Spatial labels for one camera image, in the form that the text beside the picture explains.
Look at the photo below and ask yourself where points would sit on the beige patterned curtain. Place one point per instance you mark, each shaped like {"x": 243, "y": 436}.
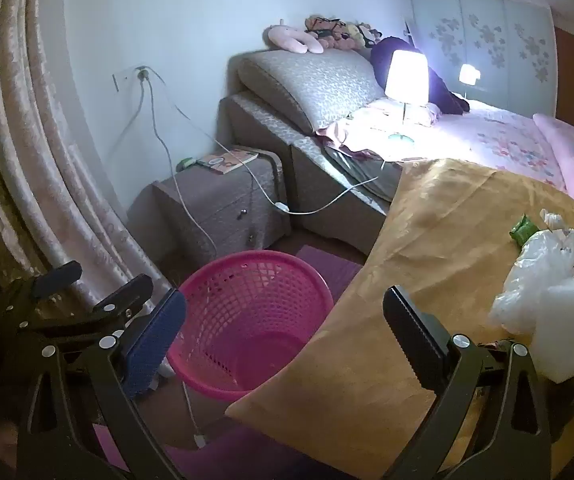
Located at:
{"x": 42, "y": 160}

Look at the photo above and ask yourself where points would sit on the orange plush toy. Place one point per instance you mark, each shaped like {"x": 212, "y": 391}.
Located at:
{"x": 324, "y": 27}

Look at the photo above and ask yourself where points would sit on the dark multicolour plush toy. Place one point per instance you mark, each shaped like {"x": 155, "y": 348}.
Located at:
{"x": 362, "y": 35}

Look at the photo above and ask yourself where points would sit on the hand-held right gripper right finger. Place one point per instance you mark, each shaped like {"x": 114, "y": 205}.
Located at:
{"x": 412, "y": 332}

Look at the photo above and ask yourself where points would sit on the brown wooden door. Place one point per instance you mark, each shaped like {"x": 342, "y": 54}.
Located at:
{"x": 572, "y": 80}

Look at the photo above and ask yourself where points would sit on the golden floral tablecloth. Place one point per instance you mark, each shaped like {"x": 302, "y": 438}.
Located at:
{"x": 417, "y": 240}

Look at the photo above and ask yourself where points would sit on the pink floral bedsheet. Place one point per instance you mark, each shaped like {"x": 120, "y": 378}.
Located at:
{"x": 487, "y": 135}

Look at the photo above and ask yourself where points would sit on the colourful book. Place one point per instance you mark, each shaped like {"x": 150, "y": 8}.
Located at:
{"x": 229, "y": 161}

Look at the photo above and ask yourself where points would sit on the pink neck pillow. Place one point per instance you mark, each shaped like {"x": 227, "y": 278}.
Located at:
{"x": 292, "y": 37}

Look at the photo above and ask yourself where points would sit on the purple cloth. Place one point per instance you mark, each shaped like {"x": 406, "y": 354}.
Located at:
{"x": 247, "y": 460}

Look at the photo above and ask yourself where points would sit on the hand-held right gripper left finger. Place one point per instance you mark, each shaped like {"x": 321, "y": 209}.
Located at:
{"x": 157, "y": 340}

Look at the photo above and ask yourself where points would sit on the grey patterned headboard cushion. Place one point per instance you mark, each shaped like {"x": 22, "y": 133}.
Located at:
{"x": 312, "y": 85}

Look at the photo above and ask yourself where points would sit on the white floral sliding wardrobe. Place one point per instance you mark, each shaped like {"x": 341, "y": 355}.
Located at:
{"x": 482, "y": 40}

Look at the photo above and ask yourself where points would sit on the small green object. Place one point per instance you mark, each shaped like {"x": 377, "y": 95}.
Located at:
{"x": 186, "y": 163}

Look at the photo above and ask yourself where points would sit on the pink plastic wastebasket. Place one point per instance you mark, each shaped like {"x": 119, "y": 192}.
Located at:
{"x": 247, "y": 310}

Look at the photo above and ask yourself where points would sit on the white table lamp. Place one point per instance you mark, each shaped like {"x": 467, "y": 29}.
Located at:
{"x": 407, "y": 77}

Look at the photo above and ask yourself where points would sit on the white plastic bag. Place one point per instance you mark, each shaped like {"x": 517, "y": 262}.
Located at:
{"x": 532, "y": 275}

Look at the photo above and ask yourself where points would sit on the wall outlet with plugs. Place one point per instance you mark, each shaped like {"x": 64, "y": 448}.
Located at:
{"x": 142, "y": 72}

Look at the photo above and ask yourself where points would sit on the grey upholstered bed frame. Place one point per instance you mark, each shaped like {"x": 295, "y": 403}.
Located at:
{"x": 317, "y": 180}

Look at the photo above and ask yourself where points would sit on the green snack packet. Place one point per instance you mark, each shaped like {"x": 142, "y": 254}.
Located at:
{"x": 524, "y": 230}

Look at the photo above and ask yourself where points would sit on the grey mattress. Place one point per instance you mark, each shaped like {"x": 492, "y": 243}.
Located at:
{"x": 362, "y": 175}

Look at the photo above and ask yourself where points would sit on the purple floor mat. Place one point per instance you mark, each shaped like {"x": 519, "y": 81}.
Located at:
{"x": 332, "y": 270}

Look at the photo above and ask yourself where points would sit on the purple plush cushion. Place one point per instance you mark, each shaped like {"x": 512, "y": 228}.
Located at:
{"x": 382, "y": 57}

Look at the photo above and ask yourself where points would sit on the grey upholstered nightstand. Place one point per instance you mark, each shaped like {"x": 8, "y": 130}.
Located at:
{"x": 207, "y": 205}

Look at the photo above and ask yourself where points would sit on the small white lamp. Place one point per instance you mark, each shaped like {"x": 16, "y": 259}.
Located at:
{"x": 467, "y": 75}

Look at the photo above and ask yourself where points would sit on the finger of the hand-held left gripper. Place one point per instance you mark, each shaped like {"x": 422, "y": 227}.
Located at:
{"x": 127, "y": 291}
{"x": 59, "y": 275}

